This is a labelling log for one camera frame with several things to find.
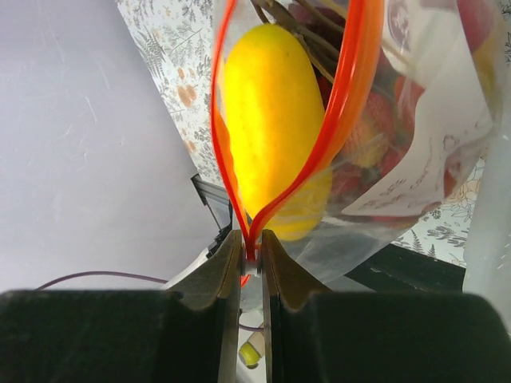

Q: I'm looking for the clear orange-zip bag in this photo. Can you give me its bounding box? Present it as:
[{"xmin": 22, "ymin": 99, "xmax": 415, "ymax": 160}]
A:
[{"xmin": 209, "ymin": 0, "xmax": 508, "ymax": 288}]

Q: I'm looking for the white plastic basket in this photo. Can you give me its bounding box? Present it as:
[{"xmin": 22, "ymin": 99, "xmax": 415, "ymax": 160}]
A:
[{"xmin": 463, "ymin": 132, "xmax": 510, "ymax": 317}]

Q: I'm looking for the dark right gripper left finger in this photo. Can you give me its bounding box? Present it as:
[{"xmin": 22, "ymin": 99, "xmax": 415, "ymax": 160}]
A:
[{"xmin": 1, "ymin": 231, "xmax": 243, "ymax": 382}]

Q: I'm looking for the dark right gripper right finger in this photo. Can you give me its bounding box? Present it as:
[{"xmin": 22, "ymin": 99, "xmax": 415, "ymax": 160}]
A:
[{"xmin": 261, "ymin": 230, "xmax": 510, "ymax": 382}]

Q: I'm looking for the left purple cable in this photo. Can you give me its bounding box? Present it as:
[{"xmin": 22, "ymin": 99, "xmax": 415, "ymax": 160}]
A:
[{"xmin": 34, "ymin": 270, "xmax": 168, "ymax": 291}]

